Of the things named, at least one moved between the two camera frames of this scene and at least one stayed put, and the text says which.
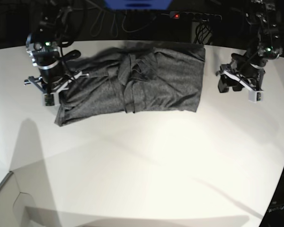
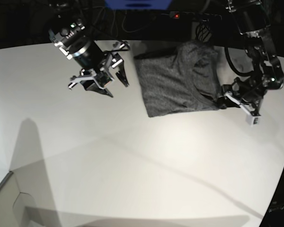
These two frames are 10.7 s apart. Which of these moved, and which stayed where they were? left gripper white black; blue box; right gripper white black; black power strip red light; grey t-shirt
Moved: grey t-shirt; right gripper white black; left gripper white black
Stayed: black power strip red light; blue box
